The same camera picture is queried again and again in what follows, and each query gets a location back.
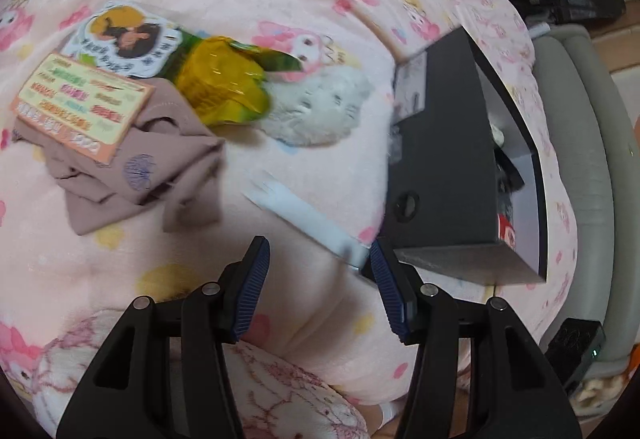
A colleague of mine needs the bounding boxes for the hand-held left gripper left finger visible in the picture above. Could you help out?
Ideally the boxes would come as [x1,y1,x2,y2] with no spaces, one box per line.
[56,235,271,439]

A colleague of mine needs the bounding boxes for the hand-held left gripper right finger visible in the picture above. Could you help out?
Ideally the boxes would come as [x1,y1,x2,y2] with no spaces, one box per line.
[369,238,583,439]

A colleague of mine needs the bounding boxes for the white paper strip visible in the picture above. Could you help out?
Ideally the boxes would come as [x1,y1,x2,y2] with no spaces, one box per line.
[242,169,371,270]

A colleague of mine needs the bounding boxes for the black storage box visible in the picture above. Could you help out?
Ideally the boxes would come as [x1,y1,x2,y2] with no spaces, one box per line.
[382,26,548,285]

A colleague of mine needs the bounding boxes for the green yellow corn packet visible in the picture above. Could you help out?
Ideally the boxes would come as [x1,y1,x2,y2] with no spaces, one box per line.
[172,35,306,127]

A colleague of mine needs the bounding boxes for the cream fluffy cloth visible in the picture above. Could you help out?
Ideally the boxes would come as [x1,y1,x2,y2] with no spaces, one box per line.
[570,369,626,415]

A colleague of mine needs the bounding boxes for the white floral fleece cloth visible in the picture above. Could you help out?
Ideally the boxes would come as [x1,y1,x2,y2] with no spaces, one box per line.
[30,309,371,439]

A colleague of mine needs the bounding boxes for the red white toy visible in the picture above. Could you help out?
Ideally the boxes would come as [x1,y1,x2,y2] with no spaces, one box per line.
[497,214,521,250]

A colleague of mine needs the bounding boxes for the taupe brown cloth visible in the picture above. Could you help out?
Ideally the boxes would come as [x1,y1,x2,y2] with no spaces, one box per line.
[12,78,226,236]

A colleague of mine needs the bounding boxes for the dark grey item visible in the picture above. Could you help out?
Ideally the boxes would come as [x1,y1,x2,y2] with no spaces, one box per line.
[492,146,526,194]

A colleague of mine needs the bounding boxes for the grey-green sofa cushion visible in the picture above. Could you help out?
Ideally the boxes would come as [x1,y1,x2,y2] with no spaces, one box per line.
[530,24,640,365]

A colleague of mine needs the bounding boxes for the white plush toy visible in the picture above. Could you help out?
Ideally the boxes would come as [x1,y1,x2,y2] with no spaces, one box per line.
[260,66,373,147]

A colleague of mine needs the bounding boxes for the orange printed leaflet card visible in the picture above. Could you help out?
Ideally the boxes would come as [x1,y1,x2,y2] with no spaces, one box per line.
[10,51,156,166]

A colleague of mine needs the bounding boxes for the white cartoon figure card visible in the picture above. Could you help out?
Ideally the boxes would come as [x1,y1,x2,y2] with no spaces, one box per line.
[65,1,183,80]

